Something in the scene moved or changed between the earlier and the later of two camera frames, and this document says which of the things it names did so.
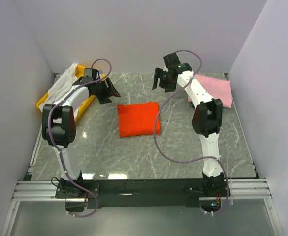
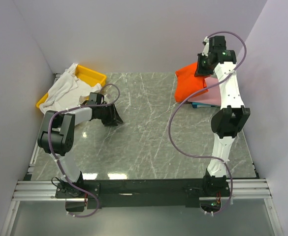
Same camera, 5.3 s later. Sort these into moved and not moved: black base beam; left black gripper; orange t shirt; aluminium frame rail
Moved: left black gripper; orange t shirt
Not moved: aluminium frame rail; black base beam
